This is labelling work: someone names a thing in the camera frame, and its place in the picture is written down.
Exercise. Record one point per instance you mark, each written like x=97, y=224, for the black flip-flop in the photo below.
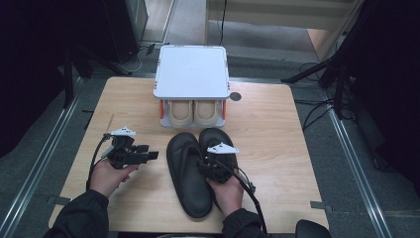
x=214, y=137
x=185, y=175

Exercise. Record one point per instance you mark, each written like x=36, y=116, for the metal floor rail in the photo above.
x=356, y=172
x=33, y=172

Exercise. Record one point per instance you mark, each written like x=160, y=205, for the dark cabinet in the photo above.
x=122, y=29

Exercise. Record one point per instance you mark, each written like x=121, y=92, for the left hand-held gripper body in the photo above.
x=127, y=155

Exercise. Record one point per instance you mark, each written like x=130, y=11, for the cream clog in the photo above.
x=206, y=112
x=181, y=112

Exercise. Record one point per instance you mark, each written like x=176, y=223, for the grey tape piece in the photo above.
x=59, y=200
x=318, y=205

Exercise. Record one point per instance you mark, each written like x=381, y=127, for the round dark table grommet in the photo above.
x=235, y=96

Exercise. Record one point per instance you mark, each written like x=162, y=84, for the dark rounded object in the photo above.
x=312, y=229

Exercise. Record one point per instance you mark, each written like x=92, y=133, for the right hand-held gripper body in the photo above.
x=218, y=168

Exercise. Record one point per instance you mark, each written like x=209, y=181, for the person's right hand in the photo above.
x=229, y=196

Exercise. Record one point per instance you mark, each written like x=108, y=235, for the black curtain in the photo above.
x=389, y=82
x=29, y=66

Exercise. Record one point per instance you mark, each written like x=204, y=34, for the person's left hand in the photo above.
x=107, y=180

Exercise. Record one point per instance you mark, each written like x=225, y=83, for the black tripod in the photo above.
x=340, y=92

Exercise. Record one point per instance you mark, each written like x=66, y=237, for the wooden cabinet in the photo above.
x=280, y=13

